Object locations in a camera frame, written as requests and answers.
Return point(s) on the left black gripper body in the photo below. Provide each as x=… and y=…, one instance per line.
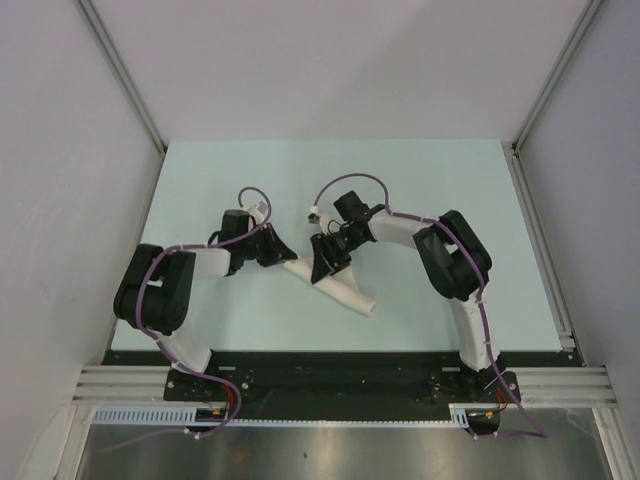
x=255, y=247

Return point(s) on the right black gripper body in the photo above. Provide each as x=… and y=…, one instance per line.
x=345, y=242

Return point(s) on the white cloth napkin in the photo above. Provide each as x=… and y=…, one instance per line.
x=342, y=286

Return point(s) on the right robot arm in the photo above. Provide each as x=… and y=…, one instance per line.
x=456, y=263

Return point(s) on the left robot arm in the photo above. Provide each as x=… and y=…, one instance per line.
x=155, y=292

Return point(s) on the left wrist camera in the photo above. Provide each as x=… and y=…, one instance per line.
x=259, y=211

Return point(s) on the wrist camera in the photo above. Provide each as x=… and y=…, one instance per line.
x=322, y=220
x=259, y=211

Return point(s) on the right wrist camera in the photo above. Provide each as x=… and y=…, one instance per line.
x=322, y=220

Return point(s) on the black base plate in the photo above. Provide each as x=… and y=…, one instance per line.
x=350, y=387

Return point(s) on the aluminium frame rail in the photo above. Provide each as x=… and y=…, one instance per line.
x=126, y=385

